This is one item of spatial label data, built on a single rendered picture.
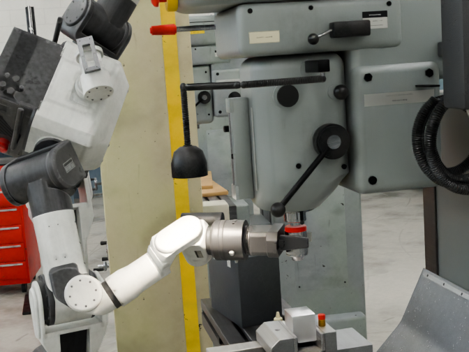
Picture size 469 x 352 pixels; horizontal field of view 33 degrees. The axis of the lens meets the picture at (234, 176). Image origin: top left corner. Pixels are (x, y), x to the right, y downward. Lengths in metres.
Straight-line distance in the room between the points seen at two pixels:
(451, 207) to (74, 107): 0.88
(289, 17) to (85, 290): 0.69
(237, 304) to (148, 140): 1.39
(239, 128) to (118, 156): 1.76
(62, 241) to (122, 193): 1.66
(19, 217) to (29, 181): 4.39
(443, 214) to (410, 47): 0.44
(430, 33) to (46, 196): 0.86
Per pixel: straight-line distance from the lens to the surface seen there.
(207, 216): 1.75
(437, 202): 1.90
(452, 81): 1.42
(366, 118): 1.58
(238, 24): 1.51
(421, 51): 1.64
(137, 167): 3.34
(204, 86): 1.50
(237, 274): 2.06
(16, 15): 10.63
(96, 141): 1.81
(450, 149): 1.82
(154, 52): 3.33
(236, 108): 1.61
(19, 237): 6.16
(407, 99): 1.62
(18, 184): 1.76
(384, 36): 1.60
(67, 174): 1.74
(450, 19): 1.42
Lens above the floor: 1.62
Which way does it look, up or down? 8 degrees down
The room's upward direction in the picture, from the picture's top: 4 degrees counter-clockwise
